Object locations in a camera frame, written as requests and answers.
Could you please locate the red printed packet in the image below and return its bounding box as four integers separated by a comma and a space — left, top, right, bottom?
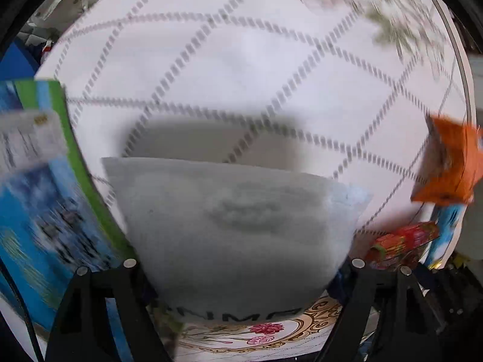
365, 222, 440, 270

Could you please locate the grey soft tissue packet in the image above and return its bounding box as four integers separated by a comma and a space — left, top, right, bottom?
102, 157, 373, 315

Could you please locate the blue and green packet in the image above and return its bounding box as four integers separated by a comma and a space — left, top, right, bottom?
0, 79, 136, 332

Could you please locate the floral patterned plate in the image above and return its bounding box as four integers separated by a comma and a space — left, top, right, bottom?
147, 296, 344, 362

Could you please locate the white diamond-pattern bedsheet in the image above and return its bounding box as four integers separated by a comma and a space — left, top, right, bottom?
35, 0, 472, 234

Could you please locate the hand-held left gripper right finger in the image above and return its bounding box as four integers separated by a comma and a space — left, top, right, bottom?
316, 258, 443, 362

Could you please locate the blue and white packet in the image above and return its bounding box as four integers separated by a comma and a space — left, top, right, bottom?
426, 204, 466, 270

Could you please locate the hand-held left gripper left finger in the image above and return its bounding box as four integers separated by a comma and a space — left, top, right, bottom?
44, 258, 174, 362

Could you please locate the orange snack packet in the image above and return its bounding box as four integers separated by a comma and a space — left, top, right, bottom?
411, 115, 483, 206

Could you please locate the white crumpled bag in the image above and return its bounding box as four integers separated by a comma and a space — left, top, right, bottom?
30, 0, 89, 27

